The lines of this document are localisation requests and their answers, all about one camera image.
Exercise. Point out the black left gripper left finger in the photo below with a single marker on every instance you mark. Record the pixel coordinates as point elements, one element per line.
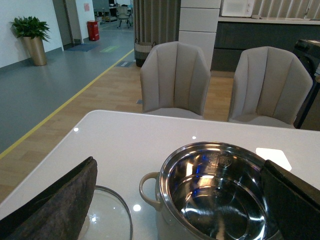
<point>58,212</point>

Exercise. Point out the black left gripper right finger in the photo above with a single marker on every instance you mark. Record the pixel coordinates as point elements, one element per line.
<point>294,203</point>

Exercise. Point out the glass pot lid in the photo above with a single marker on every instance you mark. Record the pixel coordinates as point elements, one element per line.
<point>108,217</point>

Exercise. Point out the cream electric cooking pot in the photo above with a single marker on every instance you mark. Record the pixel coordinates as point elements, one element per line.
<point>211,191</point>

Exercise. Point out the beige right dining chair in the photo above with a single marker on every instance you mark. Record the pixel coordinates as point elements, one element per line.
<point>268,88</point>

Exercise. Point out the beige dining chair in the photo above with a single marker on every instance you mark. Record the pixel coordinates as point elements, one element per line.
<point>174,81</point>
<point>268,88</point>

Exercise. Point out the blue floor mat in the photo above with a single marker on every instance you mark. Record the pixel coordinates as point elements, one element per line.
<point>82,47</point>

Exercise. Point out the beige left dining chair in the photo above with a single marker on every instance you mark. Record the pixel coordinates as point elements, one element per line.
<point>174,81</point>

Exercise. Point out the dark kitchen counter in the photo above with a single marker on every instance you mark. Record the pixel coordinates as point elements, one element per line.
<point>235,35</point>

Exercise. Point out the green potted plant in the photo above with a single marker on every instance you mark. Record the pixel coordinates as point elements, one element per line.
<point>33,32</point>

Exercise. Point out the woven laundry basket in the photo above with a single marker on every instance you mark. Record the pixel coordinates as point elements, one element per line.
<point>141,51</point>

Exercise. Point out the red fire extinguisher box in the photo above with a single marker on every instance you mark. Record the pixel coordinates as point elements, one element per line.
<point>93,30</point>

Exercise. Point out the white microwave oven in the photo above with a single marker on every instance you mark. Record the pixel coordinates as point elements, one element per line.
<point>237,8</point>

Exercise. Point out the white tall cabinet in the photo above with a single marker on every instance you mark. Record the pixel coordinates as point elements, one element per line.
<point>198,25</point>

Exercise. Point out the grey office chair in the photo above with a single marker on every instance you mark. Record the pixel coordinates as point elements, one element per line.
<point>124,14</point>

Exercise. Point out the grey curtain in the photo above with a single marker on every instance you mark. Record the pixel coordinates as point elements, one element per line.
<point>156,20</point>

